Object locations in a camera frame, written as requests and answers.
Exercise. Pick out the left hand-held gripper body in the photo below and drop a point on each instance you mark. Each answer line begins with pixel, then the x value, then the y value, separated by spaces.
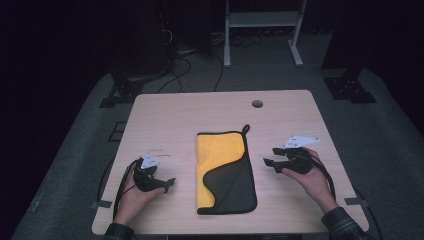
pixel 145 181

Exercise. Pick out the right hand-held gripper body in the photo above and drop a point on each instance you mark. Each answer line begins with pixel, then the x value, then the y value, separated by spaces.
pixel 298 163

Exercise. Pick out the black and yellow towel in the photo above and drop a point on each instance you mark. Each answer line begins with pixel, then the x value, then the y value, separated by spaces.
pixel 226 180

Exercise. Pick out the person's left hand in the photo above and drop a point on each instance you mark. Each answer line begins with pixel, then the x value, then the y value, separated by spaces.
pixel 133 200

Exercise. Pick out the person's right hand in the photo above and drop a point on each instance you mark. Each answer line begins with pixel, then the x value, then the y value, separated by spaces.
pixel 315 185

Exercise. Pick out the grey tape strip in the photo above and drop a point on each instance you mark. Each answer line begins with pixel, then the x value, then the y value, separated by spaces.
pixel 356 201
pixel 101 204

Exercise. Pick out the black stand with flat base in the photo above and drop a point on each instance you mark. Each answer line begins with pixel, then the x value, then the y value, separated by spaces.
pixel 350 88

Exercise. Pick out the black stand with angled feet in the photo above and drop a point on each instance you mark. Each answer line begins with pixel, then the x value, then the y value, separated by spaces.
pixel 125 90

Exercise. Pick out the white metal desk frame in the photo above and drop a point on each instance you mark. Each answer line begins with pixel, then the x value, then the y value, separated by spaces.
pixel 263 19

